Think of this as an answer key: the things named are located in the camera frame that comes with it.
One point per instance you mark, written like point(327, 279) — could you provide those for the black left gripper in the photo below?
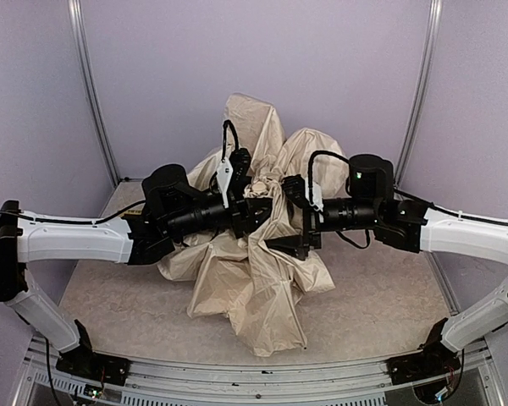
point(240, 214)

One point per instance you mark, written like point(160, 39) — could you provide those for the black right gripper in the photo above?
point(309, 224)

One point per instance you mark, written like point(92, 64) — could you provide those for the beige folding umbrella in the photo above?
point(255, 287)

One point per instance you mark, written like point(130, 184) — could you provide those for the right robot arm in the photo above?
point(408, 223)

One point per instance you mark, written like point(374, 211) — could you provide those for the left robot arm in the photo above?
point(171, 210)

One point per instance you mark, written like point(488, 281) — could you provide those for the woven bamboo tray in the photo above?
point(133, 211)

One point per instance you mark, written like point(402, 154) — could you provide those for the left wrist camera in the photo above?
point(232, 175)

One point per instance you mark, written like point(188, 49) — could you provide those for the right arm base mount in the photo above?
point(421, 365)

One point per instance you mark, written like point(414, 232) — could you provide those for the aluminium front rail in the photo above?
point(152, 382)

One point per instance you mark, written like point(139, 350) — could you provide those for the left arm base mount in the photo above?
point(106, 369)

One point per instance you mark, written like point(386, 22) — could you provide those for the left aluminium corner post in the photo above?
point(81, 43)

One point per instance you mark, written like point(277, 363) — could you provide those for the aluminium corner post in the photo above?
point(421, 90)
point(81, 43)

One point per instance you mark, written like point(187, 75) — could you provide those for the right aluminium corner post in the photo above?
point(421, 90)

